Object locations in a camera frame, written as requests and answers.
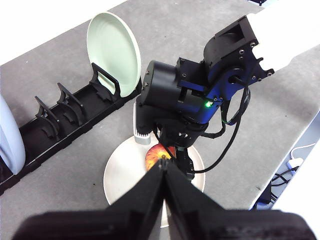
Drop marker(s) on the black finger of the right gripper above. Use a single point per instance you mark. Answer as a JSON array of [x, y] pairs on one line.
[[186, 165]]

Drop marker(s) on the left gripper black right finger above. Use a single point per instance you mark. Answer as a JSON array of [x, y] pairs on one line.
[[225, 225]]

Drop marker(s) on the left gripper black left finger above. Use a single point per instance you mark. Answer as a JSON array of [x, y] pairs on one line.
[[100, 222]]

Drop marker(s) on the red yellow apple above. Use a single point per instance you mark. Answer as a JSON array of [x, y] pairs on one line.
[[153, 157]]

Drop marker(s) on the cream yellow plate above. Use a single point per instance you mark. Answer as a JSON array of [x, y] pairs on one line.
[[125, 170]]

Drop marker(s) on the black plate rack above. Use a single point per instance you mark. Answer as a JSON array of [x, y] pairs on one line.
[[50, 140]]

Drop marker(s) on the pale green plate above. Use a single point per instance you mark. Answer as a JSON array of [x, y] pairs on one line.
[[112, 45]]

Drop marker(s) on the blue plate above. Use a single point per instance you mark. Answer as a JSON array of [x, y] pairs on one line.
[[10, 140]]

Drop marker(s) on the black box under table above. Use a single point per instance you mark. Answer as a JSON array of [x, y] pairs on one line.
[[264, 195]]

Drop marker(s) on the white power adapter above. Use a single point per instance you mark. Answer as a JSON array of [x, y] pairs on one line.
[[295, 163]]

